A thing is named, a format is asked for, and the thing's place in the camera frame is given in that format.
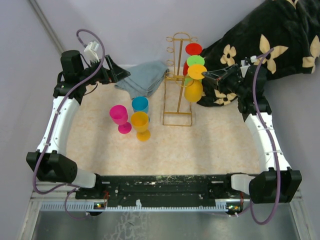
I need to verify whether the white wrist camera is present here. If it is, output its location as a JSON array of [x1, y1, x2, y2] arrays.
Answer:
[[84, 41, 100, 63], [240, 55, 257, 68]]

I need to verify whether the white slotted cable duct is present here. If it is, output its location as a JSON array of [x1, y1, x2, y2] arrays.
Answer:
[[39, 199, 242, 212]]

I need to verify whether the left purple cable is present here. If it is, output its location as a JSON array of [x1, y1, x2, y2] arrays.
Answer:
[[32, 29, 105, 220]]

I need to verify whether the black floral blanket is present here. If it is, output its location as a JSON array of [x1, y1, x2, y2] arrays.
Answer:
[[196, 0, 320, 108]]

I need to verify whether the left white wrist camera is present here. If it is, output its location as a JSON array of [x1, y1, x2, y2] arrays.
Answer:
[[84, 41, 100, 63]]

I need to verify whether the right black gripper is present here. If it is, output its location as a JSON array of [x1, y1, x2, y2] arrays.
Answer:
[[201, 63, 248, 97]]

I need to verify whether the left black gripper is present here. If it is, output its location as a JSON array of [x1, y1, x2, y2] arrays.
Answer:
[[78, 54, 131, 86]]

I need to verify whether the green plastic wine glass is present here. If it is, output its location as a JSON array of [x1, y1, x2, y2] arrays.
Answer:
[[183, 55, 207, 81]]

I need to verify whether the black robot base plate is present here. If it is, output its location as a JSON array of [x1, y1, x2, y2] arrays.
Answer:
[[75, 174, 249, 209]]

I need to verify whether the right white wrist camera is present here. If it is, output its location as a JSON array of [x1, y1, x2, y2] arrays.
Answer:
[[240, 55, 257, 68]]

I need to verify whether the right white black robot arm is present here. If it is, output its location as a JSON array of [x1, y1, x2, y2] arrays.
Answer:
[[202, 64, 302, 204]]

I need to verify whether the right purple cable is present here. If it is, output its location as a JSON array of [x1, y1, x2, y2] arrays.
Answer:
[[248, 47, 280, 225]]

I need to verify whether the orange plastic wine glass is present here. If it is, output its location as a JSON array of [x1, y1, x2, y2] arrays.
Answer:
[[184, 64, 207, 103], [130, 111, 151, 142]]

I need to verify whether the pink plastic wine glass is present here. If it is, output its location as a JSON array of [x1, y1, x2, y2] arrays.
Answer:
[[109, 105, 132, 135]]

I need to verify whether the grey folded cloth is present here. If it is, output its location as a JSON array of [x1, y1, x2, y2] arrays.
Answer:
[[115, 60, 169, 99]]

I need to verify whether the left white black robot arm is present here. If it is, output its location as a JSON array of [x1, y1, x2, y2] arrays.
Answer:
[[26, 50, 130, 199]]

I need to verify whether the purple cable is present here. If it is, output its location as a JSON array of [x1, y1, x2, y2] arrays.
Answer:
[[248, 47, 280, 225], [32, 29, 105, 220]]

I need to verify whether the aluminium frame rail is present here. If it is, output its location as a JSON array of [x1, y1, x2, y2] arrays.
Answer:
[[27, 0, 65, 55]]

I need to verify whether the red plastic wine glass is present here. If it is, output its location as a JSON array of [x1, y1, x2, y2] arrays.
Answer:
[[183, 42, 205, 76]]

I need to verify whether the blue plastic wine glass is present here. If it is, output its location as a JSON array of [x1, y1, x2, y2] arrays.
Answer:
[[130, 96, 150, 122]]

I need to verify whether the gold wire glass rack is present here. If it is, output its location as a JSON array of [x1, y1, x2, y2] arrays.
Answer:
[[162, 32, 198, 127]]

